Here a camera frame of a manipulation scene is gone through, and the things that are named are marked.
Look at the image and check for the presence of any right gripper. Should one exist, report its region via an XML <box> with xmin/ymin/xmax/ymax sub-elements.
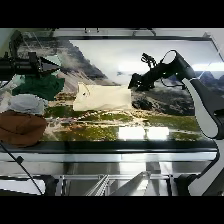
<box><xmin>127</xmin><ymin>71</ymin><xmax>150</xmax><ymax>93</ymax></box>

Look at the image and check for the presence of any black cable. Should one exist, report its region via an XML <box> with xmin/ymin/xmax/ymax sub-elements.
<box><xmin>159</xmin><ymin>75</ymin><xmax>187</xmax><ymax>90</ymax></box>
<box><xmin>0</xmin><ymin>141</ymin><xmax>45</xmax><ymax>197</ymax></box>

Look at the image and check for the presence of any light grey garment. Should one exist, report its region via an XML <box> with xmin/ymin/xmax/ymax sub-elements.
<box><xmin>7</xmin><ymin>93</ymin><xmax>50</xmax><ymax>116</ymax></box>

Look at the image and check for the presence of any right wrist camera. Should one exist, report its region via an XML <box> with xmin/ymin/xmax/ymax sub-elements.
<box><xmin>140</xmin><ymin>52</ymin><xmax>158</xmax><ymax>70</ymax></box>

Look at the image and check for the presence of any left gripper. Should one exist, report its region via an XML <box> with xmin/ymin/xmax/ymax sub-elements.
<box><xmin>27</xmin><ymin>51</ymin><xmax>44</xmax><ymax>79</ymax></box>

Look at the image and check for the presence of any silver frame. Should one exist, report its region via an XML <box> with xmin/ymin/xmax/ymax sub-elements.
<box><xmin>0</xmin><ymin>27</ymin><xmax>224</xmax><ymax>197</ymax></box>

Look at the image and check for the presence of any brown garment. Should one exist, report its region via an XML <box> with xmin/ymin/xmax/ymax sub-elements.
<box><xmin>0</xmin><ymin>110</ymin><xmax>49</xmax><ymax>148</ymax></box>

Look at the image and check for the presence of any cream T-shirt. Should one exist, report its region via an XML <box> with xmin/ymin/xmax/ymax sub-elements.
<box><xmin>72</xmin><ymin>81</ymin><xmax>134</xmax><ymax>113</ymax></box>

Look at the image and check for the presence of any dark green garment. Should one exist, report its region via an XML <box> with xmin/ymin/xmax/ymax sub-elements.
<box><xmin>12</xmin><ymin>73</ymin><xmax>66</xmax><ymax>102</ymax></box>

